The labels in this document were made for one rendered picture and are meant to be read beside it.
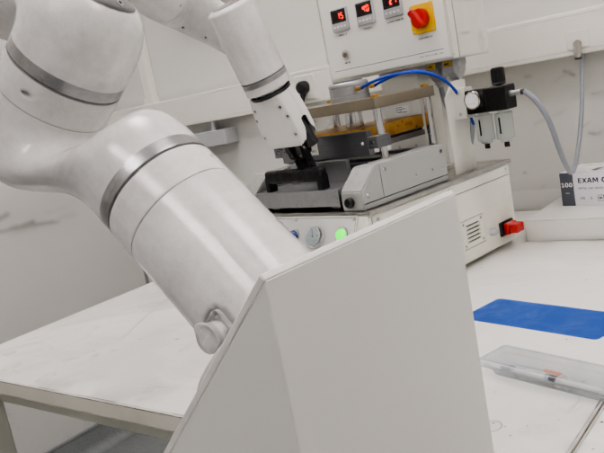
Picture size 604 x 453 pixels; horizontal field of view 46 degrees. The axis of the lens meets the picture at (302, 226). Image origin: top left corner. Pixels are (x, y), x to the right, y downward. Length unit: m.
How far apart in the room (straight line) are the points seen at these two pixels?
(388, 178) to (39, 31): 0.70
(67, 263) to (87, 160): 2.07
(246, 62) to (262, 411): 0.82
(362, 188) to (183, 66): 1.43
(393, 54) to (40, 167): 0.95
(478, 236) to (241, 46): 0.60
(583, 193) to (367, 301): 1.15
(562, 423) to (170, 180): 0.48
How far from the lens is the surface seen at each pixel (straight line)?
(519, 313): 1.16
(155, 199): 0.62
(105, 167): 0.65
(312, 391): 0.50
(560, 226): 1.55
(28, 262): 2.65
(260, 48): 1.23
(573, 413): 0.85
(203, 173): 0.63
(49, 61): 0.72
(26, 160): 0.74
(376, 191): 1.22
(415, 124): 1.41
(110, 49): 0.72
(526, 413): 0.85
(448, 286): 0.63
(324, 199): 1.25
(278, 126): 1.27
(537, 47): 1.80
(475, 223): 1.45
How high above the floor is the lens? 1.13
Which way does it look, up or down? 10 degrees down
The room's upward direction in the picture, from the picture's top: 11 degrees counter-clockwise
